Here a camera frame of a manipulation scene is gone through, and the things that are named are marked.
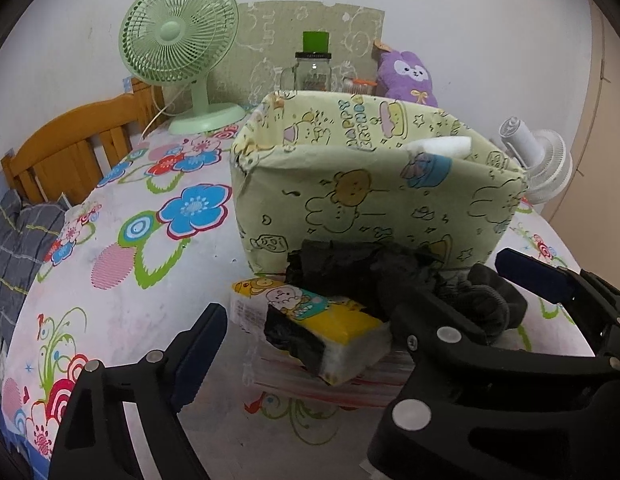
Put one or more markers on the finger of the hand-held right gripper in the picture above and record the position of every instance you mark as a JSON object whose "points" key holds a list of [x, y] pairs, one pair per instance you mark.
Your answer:
{"points": [[535, 275], [440, 330]]}

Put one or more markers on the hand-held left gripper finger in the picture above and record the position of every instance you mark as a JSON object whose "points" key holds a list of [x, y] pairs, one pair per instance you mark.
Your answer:
{"points": [[202, 350]]}

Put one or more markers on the dark grey knit glove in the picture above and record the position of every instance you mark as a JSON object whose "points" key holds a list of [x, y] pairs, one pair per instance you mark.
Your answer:
{"points": [[490, 305]]}

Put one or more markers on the yellow tissue pack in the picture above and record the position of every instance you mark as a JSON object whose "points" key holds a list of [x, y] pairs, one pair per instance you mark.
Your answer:
{"points": [[350, 340]]}

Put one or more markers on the black cloth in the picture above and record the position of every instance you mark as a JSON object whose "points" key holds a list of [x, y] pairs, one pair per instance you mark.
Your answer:
{"points": [[295, 340], [355, 265]]}

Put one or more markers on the clear plastic bags red stripes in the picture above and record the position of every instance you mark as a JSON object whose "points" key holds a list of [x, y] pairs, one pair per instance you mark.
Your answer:
{"points": [[340, 385]]}

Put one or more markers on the cartoon print fabric storage box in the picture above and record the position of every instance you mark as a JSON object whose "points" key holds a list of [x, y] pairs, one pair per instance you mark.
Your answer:
{"points": [[370, 200]]}

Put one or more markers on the floral bed sheet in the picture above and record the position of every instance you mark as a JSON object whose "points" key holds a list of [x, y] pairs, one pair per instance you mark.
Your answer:
{"points": [[139, 270]]}

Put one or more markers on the white small fan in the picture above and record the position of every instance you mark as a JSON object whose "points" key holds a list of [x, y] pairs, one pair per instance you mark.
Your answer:
{"points": [[540, 160]]}

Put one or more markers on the beige wooden door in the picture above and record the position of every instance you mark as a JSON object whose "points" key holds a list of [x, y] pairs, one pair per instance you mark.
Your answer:
{"points": [[600, 135]]}

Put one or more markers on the grey plaid blanket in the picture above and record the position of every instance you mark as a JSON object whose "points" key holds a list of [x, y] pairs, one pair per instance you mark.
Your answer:
{"points": [[14, 250]]}

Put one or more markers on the purple plush toy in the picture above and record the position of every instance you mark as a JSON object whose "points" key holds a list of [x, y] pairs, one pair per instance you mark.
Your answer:
{"points": [[407, 75]]}

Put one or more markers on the wooden bed headboard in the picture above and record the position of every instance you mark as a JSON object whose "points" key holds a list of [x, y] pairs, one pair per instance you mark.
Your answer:
{"points": [[69, 145]]}

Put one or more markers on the small jar orange lid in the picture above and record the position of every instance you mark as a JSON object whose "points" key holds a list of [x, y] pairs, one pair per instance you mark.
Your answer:
{"points": [[361, 86]]}

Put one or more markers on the brown cardboard piece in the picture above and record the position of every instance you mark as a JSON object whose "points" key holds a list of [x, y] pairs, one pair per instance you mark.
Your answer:
{"points": [[381, 46]]}

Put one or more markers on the glass jar black lid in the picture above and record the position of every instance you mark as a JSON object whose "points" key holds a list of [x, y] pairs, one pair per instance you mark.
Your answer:
{"points": [[314, 72]]}

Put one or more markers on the green cylinder cap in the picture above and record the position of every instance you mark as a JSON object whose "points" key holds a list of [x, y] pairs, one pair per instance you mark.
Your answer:
{"points": [[316, 41]]}

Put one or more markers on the green desk fan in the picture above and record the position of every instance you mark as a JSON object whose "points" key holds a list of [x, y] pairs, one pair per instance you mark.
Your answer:
{"points": [[177, 30]]}

